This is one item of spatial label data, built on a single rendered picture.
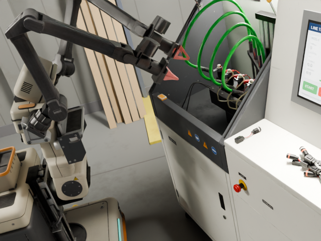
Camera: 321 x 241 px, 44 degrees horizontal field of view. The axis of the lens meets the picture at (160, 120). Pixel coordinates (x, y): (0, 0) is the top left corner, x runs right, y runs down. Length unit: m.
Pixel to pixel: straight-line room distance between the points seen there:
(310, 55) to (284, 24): 0.17
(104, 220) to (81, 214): 0.18
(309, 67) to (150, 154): 2.06
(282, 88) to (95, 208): 1.47
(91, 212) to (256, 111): 1.32
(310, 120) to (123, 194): 1.81
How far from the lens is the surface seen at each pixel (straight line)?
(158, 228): 2.75
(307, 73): 1.56
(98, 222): 2.53
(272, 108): 1.73
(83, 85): 4.12
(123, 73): 3.72
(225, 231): 2.22
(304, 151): 1.53
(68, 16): 2.09
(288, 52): 1.62
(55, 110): 1.68
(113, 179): 3.24
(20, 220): 2.05
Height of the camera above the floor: 1.98
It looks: 32 degrees down
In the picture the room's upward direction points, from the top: 15 degrees counter-clockwise
